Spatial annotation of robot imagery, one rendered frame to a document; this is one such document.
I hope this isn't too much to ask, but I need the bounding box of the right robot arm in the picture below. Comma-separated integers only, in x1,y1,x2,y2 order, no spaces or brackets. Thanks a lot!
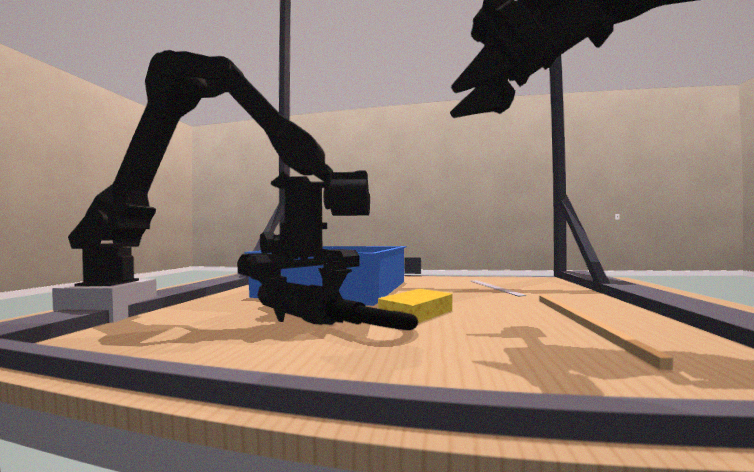
68,50,370,286

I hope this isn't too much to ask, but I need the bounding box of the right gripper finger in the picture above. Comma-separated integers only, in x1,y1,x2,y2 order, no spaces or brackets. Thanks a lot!
318,268,352,291
251,276,287,322

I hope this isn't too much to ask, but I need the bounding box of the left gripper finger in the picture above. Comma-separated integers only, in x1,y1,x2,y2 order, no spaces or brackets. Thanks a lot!
450,84,502,118
451,22,521,93

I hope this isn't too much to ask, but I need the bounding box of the yellow sponge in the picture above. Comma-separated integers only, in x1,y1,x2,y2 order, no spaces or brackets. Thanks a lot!
378,289,452,323

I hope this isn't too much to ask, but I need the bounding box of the tan wooden stick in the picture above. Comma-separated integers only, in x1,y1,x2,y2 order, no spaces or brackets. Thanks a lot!
539,295,673,370

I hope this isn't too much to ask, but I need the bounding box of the blue open box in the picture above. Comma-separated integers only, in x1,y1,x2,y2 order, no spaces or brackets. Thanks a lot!
249,246,407,306

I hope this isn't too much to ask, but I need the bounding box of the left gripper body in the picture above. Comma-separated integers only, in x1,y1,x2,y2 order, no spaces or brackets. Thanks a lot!
486,0,566,114

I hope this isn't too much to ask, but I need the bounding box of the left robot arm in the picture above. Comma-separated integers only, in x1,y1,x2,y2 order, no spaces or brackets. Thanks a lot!
471,0,697,52

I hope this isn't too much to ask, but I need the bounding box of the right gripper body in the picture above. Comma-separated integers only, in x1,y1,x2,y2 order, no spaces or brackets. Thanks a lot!
237,215,360,278

